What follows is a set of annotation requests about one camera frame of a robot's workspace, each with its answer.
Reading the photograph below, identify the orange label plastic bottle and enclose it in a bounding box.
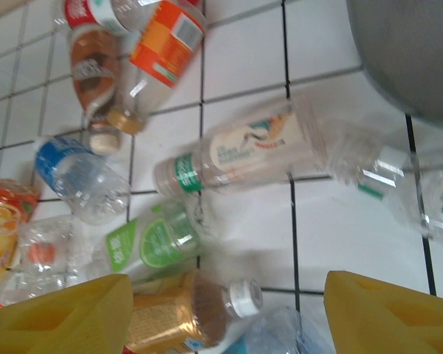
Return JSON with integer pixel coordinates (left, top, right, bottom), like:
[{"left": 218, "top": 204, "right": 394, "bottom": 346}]
[{"left": 106, "top": 0, "right": 208, "bottom": 134}]

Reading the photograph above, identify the beige label clear bottle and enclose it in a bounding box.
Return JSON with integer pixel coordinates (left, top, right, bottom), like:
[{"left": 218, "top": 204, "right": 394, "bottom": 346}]
[{"left": 153, "top": 96, "right": 359, "bottom": 196}]

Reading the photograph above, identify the green lime label bottle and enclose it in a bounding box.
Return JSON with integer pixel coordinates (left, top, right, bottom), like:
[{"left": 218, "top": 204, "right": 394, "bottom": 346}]
[{"left": 105, "top": 200, "right": 211, "bottom": 283}]

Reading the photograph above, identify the blue label water bottle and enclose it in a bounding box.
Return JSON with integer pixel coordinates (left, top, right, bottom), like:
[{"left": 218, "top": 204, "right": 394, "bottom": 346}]
[{"left": 34, "top": 134, "right": 132, "bottom": 226}]

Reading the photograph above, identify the brown drink plastic bottle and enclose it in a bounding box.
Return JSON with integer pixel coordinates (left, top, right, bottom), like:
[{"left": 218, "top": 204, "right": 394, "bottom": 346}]
[{"left": 69, "top": 28, "right": 123, "bottom": 156}]

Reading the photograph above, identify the gold label bottle white cap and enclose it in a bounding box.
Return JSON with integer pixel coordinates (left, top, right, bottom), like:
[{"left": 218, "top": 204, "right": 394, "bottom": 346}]
[{"left": 124, "top": 271, "right": 264, "bottom": 354}]

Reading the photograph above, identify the clear bottle green print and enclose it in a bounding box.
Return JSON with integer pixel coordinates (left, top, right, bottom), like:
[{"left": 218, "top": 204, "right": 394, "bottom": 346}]
[{"left": 356, "top": 145, "right": 443, "bottom": 243}]

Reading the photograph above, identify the grey mesh waste bin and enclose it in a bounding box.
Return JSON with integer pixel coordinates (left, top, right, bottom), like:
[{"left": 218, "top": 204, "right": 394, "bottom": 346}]
[{"left": 345, "top": 0, "right": 443, "bottom": 131}]

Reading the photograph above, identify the orange juice label bottle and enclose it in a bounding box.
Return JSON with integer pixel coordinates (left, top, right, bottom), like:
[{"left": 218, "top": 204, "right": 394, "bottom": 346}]
[{"left": 0, "top": 178, "right": 42, "bottom": 277}]

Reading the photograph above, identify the red white label plastic bottle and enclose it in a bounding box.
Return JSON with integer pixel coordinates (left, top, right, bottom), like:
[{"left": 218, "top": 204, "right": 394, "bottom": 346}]
[{"left": 63, "top": 0, "right": 203, "bottom": 34}]

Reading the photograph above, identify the colourful light blue label bottle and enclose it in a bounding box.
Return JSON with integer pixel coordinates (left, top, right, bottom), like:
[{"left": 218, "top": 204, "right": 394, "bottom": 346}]
[{"left": 221, "top": 305, "right": 335, "bottom": 354}]

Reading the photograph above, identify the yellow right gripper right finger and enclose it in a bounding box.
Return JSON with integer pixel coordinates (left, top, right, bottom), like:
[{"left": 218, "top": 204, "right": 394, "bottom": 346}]
[{"left": 323, "top": 270, "right": 443, "bottom": 354}]

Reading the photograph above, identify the crushed clear bottle orange cap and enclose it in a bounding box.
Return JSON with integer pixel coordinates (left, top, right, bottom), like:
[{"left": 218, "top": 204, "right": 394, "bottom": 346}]
[{"left": 17, "top": 215, "right": 104, "bottom": 292}]

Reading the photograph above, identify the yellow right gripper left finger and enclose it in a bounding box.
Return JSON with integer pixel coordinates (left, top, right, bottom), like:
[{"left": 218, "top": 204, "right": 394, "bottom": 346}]
[{"left": 0, "top": 273, "right": 134, "bottom": 354}]

